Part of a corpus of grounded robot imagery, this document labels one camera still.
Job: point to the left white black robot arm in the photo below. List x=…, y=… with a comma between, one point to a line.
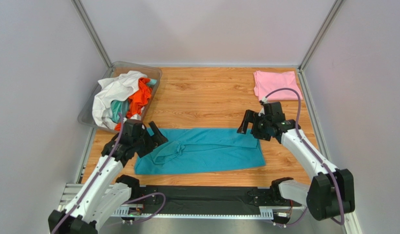
x=105, y=191

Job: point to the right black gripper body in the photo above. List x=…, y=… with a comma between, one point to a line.
x=256, y=124

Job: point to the aluminium frame post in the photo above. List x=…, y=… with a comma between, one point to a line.
x=80, y=8
x=333, y=12

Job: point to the light teal t shirt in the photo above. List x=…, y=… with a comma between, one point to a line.
x=119, y=107

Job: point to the left aluminium frame post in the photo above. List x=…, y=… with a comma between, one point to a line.
x=80, y=8

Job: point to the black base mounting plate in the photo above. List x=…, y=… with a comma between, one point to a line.
x=207, y=200

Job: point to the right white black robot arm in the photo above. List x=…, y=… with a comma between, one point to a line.
x=316, y=165

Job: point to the orange t shirt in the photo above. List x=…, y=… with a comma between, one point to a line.
x=138, y=100

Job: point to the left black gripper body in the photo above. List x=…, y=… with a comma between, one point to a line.
x=144, y=144

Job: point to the folded pink t shirt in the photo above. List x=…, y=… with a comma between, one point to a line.
x=266, y=82

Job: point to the right aluminium frame post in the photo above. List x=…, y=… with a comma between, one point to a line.
x=333, y=12

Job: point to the white t shirt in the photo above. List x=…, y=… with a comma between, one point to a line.
x=118, y=88

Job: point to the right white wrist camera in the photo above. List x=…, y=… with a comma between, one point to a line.
x=263, y=102

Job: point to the aluminium front rail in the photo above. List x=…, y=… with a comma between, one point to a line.
x=326, y=197

